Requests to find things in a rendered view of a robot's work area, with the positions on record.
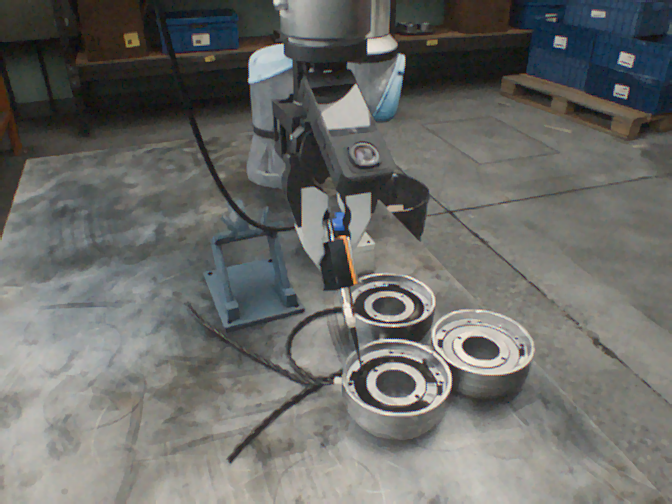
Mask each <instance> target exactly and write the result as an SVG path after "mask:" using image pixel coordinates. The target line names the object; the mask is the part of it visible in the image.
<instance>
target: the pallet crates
mask: <svg viewBox="0 0 672 504"><path fill-rule="evenodd" d="M566 1H568V4H567V9H566V14H565V15H557V16H547V17H536V18H533V19H534V24H533V25H532V26H533V31H532V36H531V42H530V46H529V47H530V49H529V54H527V55H529V56H528V62H527V66H528V67H526V71H527V73H525V74H521V73H519V76H517V75H516V74H513V76H511V75H506V76H502V79H503V80H501V82H502V83H501V88H500V91H501V92H500V93H499V94H501V95H502V96H504V97H507V98H510V99H513V100H516V101H519V102H522V103H525V104H528V105H531V106H534V107H537V109H540V110H543V111H546V112H549V113H552V114H555V115H559V116H561V117H564V118H567V119H570V121H573V122H576V123H579V124H582V125H585V126H588V127H591V128H593V129H596V130H600V131H603V133H606V134H609V135H611V136H614V137H617V138H620V139H624V140H627V141H629V140H633V139H637V135H638V133H639V130H640V127H641V128H644V129H647V130H650V131H653V132H657V133H662V132H666V131H670V130H672V34H666V33H668V32H669V28H670V24H671V21H672V0H566ZM548 18H556V22H555V21H549V20H546V19H548ZM524 86H526V87H529V88H530V89H531V91H534V92H537V93H540V94H544V95H547V96H550V97H552V98H553V99H552V101H551V104H548V103H545V102H542V101H538V100H535V99H532V98H529V97H526V96H523V90H522V87H524ZM576 106H579V107H583V108H587V109H590V110H593V111H596V112H599V113H601V114H602V115H606V116H609V117H612V120H613V121H612V123H611V126H610V125H607V124H604V123H600V122H597V121H594V120H591V119H588V118H585V116H582V115H578V114H575V113H574V111H575V108H576Z"/></svg>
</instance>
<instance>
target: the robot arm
mask: <svg viewBox="0 0 672 504"><path fill-rule="evenodd" d="M273 7H274V9H277V10H280V15H281V31H282V32H283V33H284V35H285V36H286V37H284V38H283V44H279V45H274V46H270V47H266V48H262V49H260V50H258V51H256V53H254V54H253V55H252V57H251V58H250V67H249V78H248V83H249V86H250V99H251V113H252V126H253V138H252V142H251V146H250V150H249V155H248V159H247V175H248V178H249V179H250V180H251V182H253V183H255V184H258V185H261V186H264V187H269V188H280V189H282V191H283V195H285V198H284V199H286V201H287V203H288V206H289V208H290V211H291V214H292V216H293V218H294V226H295V228H296V231H297V233H299V236H300V240H301V242H302V244H303V247H304V248H305V251H306V253H307V254H308V256H309V257H310V258H311V259H313V260H314V262H315V264H316V265H318V266H320V265H321V264H322V260H323V258H324V256H326V249H324V246H323V238H324V234H326V230H324V227H323V225H322V219H323V215H324V213H326V211H327V208H328V202H329V197H328V194H327V193H326V192H325V191H323V190H322V189H321V188H320V187H318V186H316V185H315V183H318V184H319V185H322V184H325V181H326V179H327V178H328V177H331V179H332V181H333V185H334V187H335V190H336V192H337V201H339V205H340V207H341V209H342V212H343V214H344V216H343V219H342V222H343V226H344V235H346V238H349V241H350V245H352V251H353V253H354V251H355V248H356V247H357V245H358V243H359V242H360V240H361V238H362V235H363V233H365V231H366V229H367V227H368V225H369V221H370V218H371V215H372V214H373V213H374V211H375V207H376V204H378V201H379V198H380V193H381V190H385V189H386V188H387V186H388V184H389V181H390V179H392V176H393V174H394V172H395V170H396V164H395V162H394V160H393V158H391V155H390V152H389V150H388V148H387V146H386V144H385V141H384V139H383V136H382V134H381V132H380V129H378V127H377V125H376V122H388V121H390V120H391V119H392V118H394V117H395V115H396V112H397V108H398V103H399V98H400V93H401V87H402V81H403V74H404V67H405V56H403V55H401V53H398V43H396V42H395V40H394V39H393V38H392V37H391V36H390V34H389V20H390V0H273Z"/></svg>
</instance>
